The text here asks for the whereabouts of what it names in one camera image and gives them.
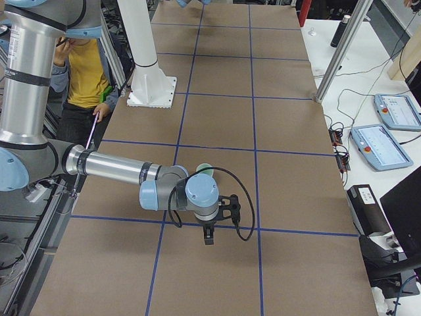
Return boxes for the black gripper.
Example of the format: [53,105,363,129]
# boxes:
[201,221,216,246]

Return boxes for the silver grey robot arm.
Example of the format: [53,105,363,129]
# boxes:
[1,1,221,244]

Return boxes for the light green plastic cup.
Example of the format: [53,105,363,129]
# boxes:
[196,163,214,177]

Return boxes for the black box with label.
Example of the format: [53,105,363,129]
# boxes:
[347,184,391,237]

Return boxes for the lower teach pendant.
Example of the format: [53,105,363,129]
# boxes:
[351,124,413,171]

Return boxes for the teach pendant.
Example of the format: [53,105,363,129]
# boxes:
[374,93,420,132]
[351,124,413,171]

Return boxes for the black monitor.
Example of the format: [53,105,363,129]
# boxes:
[380,167,421,257]

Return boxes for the person in yellow shirt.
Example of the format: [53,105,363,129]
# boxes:
[51,37,119,147]

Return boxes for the upper teach pendant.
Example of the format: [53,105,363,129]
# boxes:
[374,93,420,132]

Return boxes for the black bottle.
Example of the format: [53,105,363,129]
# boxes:
[330,14,351,47]

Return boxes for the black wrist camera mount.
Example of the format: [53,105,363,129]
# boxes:
[215,194,241,228]

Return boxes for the white pedestal base plate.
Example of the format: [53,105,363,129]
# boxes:
[127,75,177,109]

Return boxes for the aluminium profile post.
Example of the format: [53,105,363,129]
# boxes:
[314,0,373,103]

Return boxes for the white pedestal column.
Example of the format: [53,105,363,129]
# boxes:
[118,0,157,67]

